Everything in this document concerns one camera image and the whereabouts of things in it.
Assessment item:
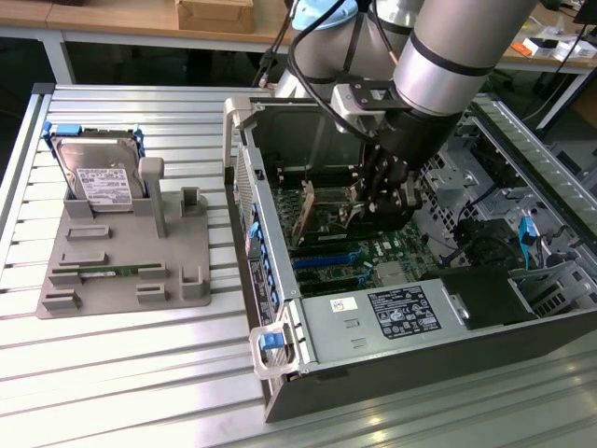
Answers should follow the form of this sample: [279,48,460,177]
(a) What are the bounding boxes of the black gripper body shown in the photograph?
[372,107,464,170]

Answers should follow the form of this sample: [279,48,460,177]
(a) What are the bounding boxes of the graphics card with metal bracket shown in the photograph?
[290,179,414,246]

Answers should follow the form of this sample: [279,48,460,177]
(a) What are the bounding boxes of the metal disk bay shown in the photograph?
[419,137,503,248]

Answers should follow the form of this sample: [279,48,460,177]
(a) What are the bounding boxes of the green motherboard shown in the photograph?
[271,162,442,299]

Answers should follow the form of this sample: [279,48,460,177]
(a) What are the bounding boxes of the black RAM slot bank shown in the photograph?
[297,228,384,247]
[274,159,360,189]

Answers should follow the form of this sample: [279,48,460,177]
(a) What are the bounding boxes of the blue expansion slot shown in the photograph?
[291,250,364,271]

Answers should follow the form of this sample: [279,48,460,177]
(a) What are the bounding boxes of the blue card latches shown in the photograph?
[249,217,282,309]

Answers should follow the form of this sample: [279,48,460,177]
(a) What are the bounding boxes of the orange and white box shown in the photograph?
[510,35,561,60]

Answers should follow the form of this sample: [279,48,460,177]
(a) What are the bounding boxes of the grey power supply unit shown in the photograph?
[299,278,463,366]

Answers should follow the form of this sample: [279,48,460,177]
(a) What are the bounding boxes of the wooden desk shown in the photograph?
[493,0,597,132]
[0,0,295,86]

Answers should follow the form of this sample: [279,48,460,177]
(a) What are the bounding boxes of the open black PC case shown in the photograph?
[222,95,597,424]

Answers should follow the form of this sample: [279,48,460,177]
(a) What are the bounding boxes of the blue case latch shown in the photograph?
[257,332,285,355]

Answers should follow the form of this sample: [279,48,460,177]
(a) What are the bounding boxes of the black monitor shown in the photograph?
[572,0,597,25]

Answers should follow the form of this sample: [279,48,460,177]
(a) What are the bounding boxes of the brown cardboard box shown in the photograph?
[174,0,257,35]

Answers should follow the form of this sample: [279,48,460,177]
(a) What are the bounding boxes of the grey parts rack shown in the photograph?
[36,156,214,321]

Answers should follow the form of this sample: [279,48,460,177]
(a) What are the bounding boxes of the green RAM stick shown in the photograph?
[50,262,164,279]

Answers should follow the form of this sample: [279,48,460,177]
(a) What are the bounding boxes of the hard disk in blue carrier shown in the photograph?
[41,120,147,215]

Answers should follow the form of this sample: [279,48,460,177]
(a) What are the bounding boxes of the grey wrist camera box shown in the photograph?
[329,81,414,137]

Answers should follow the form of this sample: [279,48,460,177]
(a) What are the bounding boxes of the blue wire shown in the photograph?
[517,216,536,271]

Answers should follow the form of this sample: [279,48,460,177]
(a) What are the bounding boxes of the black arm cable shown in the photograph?
[254,0,402,141]

